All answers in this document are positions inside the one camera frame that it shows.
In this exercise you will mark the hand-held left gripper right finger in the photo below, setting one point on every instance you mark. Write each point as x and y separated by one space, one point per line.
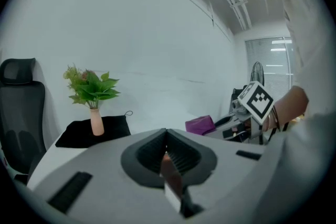
223 165

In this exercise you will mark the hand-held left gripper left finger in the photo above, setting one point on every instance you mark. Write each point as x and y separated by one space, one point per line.
105 165

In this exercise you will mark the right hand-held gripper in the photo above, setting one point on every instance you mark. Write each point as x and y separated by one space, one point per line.
256 102

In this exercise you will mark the purple cloth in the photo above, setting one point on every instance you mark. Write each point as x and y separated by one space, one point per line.
199 124

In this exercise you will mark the black mouse pad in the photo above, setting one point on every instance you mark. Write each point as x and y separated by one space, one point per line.
78 136

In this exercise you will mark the person's right forearm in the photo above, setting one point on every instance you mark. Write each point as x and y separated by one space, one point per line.
288 105

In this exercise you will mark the pink vase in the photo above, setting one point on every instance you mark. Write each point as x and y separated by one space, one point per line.
96 123

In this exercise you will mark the black standing fan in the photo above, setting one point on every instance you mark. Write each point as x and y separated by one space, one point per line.
257 73

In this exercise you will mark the window blinds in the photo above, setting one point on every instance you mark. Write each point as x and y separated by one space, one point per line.
270 65

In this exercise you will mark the green artificial plant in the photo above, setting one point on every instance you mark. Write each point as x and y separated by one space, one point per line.
89 86

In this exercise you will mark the black mesh office chair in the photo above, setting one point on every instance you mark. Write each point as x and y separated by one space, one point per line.
21 118

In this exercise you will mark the person's white shirt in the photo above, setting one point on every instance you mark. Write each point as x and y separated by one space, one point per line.
309 60

